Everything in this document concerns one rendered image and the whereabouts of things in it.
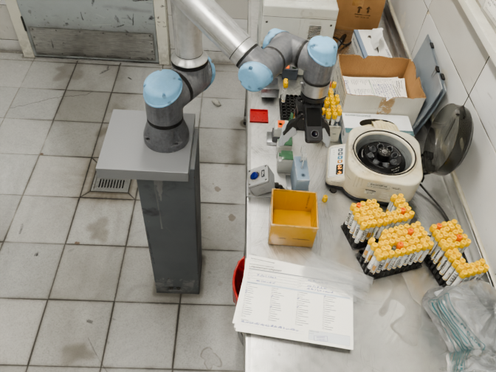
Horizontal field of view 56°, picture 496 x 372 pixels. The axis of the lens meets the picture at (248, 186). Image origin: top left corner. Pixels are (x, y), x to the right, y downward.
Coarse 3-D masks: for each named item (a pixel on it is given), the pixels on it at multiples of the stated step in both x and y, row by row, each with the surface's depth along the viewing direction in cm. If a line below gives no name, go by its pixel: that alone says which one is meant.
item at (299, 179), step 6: (294, 156) 147; (300, 156) 147; (294, 162) 145; (300, 162) 146; (306, 162) 146; (294, 168) 145; (300, 168) 144; (306, 168) 144; (294, 174) 145; (300, 174) 142; (306, 174) 142; (288, 180) 152; (294, 180) 145; (300, 180) 141; (306, 180) 141; (288, 186) 151; (294, 186) 144; (300, 186) 143; (306, 186) 143
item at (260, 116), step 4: (252, 108) 175; (252, 112) 174; (256, 112) 174; (260, 112) 175; (264, 112) 175; (252, 116) 173; (256, 116) 173; (260, 116) 173; (264, 116) 173; (252, 120) 171; (256, 120) 171; (260, 120) 171; (264, 120) 172; (268, 120) 171
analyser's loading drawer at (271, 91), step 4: (272, 80) 179; (276, 80) 179; (272, 84) 180; (276, 84) 180; (264, 88) 175; (268, 88) 175; (272, 88) 175; (276, 88) 179; (264, 92) 176; (268, 92) 176; (272, 92) 176; (276, 92) 176; (264, 96) 177; (268, 96) 177; (272, 96) 177; (276, 96) 177
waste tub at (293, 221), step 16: (272, 192) 137; (288, 192) 138; (304, 192) 138; (272, 208) 133; (288, 208) 144; (304, 208) 144; (272, 224) 130; (288, 224) 141; (304, 224) 142; (272, 240) 135; (288, 240) 135; (304, 240) 134
